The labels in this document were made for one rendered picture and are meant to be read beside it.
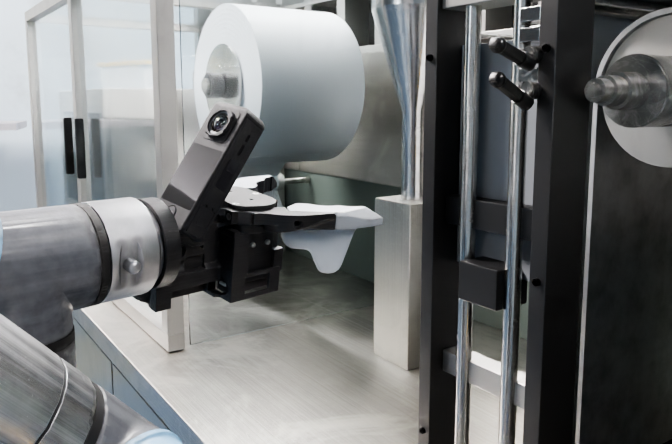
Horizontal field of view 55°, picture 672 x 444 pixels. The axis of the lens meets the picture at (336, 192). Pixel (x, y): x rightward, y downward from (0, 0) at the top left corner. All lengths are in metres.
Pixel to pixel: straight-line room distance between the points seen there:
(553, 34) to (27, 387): 0.45
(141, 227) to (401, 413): 0.56
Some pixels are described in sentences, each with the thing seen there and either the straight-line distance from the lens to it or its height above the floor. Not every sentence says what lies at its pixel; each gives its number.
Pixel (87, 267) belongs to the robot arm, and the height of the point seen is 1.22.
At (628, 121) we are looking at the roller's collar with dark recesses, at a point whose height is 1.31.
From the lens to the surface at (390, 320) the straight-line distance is 1.09.
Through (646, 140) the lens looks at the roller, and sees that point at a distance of 0.69.
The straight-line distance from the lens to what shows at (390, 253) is 1.06.
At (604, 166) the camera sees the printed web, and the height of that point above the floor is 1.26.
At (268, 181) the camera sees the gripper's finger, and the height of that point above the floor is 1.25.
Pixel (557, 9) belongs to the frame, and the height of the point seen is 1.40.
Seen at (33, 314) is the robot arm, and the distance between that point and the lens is 0.46.
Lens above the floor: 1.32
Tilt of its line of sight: 8 degrees down
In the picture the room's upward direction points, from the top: straight up
